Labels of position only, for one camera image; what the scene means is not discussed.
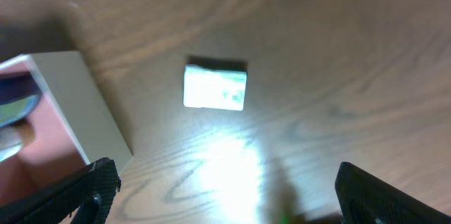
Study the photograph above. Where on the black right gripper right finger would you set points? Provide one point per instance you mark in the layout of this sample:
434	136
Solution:
364	198

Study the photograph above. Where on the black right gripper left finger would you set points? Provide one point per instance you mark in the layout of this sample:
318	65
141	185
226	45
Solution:
86	195

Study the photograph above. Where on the purple soap pump bottle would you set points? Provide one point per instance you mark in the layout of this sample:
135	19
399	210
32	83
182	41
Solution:
20	95

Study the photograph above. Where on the white box with pink interior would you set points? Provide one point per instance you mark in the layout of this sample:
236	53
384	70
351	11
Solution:
71	125

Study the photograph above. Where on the green white soap box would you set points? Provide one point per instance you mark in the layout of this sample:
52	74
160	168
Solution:
218	89

